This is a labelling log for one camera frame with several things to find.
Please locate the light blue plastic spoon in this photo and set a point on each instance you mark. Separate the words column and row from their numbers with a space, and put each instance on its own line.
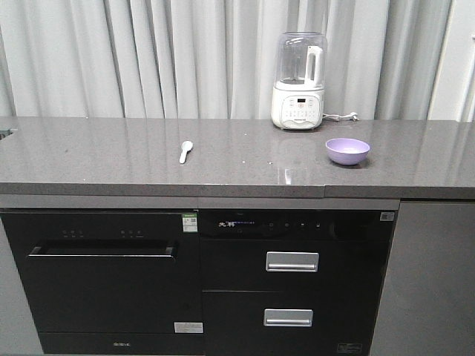
column 185, row 148

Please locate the purple plastic bowl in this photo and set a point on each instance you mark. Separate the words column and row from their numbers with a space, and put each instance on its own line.
column 347, row 151

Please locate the white blender with clear jar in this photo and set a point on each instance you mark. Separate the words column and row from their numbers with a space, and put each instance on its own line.
column 298, row 90

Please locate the black drawer disinfection cabinet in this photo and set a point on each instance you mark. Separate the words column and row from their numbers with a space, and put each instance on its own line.
column 344, row 293

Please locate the black built-in dishwasher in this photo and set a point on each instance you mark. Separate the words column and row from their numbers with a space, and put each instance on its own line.
column 111, row 282

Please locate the grey pleated curtain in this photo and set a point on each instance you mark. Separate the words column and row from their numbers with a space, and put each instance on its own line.
column 216, row 59

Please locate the grey cabinet panel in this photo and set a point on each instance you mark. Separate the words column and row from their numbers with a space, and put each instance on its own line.
column 427, row 302

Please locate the silver upper drawer handle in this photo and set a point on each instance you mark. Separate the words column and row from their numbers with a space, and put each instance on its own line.
column 292, row 261

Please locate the silver drawer handle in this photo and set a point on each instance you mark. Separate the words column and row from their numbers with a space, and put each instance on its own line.
column 288, row 317
column 292, row 261

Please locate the silver lower drawer handle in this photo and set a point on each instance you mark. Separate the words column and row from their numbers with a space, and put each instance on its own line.
column 288, row 317

